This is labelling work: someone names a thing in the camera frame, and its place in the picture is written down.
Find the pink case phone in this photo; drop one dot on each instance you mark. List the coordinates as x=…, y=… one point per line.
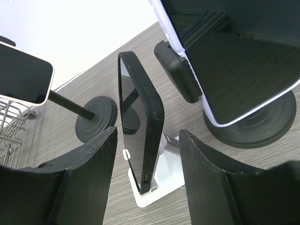
x=24, y=78

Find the purple case phone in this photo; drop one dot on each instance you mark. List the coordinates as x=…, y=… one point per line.
x=243, y=54

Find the black case phone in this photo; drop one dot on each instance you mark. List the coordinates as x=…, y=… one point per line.
x=142, y=117

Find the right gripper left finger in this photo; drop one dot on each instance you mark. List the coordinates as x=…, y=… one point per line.
x=71, y=189

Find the grey wire dish rack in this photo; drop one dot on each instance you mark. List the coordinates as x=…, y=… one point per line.
x=13, y=116

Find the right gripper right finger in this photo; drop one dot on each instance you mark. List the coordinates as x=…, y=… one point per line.
x=224, y=191

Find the black tall phone stand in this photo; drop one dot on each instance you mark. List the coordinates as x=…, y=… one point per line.
x=93, y=118

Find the white folding phone stand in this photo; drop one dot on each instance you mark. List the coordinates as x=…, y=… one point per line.
x=168, y=174

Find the black round phone stand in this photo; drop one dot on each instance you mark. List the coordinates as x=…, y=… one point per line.
x=259, y=129

